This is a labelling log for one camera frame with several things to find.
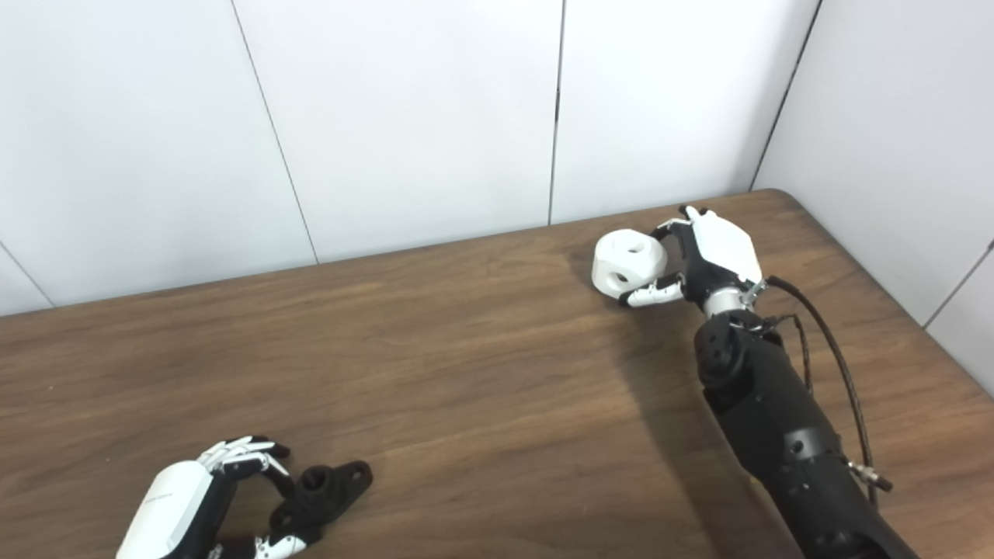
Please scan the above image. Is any round white plastic piece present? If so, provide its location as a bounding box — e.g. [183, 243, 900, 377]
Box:
[592, 231, 669, 296]

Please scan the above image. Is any black plastic holder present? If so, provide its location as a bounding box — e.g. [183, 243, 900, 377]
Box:
[268, 460, 374, 544]

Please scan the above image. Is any thin black wire loop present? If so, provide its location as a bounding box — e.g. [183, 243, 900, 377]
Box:
[765, 314, 813, 397]

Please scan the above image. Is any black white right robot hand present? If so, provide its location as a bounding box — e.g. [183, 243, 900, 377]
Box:
[619, 205, 766, 310]

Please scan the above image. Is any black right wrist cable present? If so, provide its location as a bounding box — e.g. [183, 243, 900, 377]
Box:
[745, 276, 894, 509]

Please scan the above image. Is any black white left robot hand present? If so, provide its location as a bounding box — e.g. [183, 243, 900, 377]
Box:
[115, 436, 311, 559]

